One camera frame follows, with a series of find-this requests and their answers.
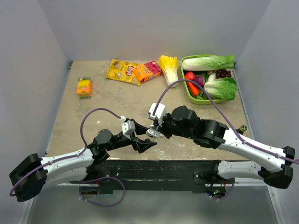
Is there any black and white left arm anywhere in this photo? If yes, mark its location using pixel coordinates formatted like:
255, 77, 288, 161
9, 118, 158, 202

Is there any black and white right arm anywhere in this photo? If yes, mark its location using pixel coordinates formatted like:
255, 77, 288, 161
149, 103, 295, 189

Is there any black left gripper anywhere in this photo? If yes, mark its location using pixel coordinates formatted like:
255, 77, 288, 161
105, 120, 157, 153

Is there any green glass bottle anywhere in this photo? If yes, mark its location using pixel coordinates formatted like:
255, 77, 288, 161
236, 125, 247, 135

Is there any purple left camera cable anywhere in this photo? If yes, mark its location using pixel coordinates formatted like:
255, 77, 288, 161
8, 107, 123, 197

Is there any orange red pepper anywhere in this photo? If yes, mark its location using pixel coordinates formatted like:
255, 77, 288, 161
185, 75, 200, 97

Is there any white earbud charging case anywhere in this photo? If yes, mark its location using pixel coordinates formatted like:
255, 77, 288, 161
146, 125, 164, 138

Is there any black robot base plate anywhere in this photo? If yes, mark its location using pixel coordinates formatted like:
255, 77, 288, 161
81, 160, 234, 194

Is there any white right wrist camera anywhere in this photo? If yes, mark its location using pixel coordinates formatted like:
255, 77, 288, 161
148, 103, 167, 126

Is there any yellow white napa cabbage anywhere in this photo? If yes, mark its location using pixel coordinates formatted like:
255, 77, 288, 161
158, 55, 178, 86

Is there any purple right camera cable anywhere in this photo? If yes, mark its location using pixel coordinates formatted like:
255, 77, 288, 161
155, 79, 299, 164

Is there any purple camera cable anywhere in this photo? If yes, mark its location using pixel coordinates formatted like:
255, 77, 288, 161
8, 107, 123, 197
155, 79, 299, 164

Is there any purple red onion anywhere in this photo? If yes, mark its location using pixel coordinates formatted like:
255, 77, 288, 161
194, 75, 205, 88

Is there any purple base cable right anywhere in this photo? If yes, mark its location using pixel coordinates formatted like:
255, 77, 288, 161
209, 178, 236, 201

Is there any red apple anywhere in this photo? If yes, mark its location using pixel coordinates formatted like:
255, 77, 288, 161
185, 71, 195, 81

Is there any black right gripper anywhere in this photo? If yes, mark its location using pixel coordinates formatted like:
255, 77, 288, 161
153, 112, 194, 139

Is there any green leafy bok choy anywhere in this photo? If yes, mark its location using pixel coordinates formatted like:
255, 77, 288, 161
203, 73, 238, 101

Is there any long green white cabbage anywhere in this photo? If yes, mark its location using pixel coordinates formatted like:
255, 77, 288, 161
181, 55, 235, 71

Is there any yellow chips bag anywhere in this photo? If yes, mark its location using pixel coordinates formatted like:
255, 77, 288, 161
106, 59, 141, 86

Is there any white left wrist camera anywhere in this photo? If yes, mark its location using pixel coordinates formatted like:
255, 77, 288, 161
119, 116, 135, 140

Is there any purple grapes bunch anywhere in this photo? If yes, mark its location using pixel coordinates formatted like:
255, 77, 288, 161
215, 69, 232, 79

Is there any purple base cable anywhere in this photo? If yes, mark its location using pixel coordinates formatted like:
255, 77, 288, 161
78, 176, 126, 207
209, 178, 236, 201

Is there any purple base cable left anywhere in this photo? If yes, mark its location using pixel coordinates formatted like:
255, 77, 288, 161
78, 176, 126, 207

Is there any orange yellow sponge pack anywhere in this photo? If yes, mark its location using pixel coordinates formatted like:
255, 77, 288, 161
77, 77, 92, 100

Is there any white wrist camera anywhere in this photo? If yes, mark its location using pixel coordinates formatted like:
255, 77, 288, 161
119, 116, 135, 140
148, 103, 167, 126

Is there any green plastic basket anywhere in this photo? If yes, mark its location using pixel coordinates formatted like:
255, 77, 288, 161
180, 54, 235, 105

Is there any orange pink snack box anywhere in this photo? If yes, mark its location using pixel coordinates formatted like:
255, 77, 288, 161
133, 61, 162, 83

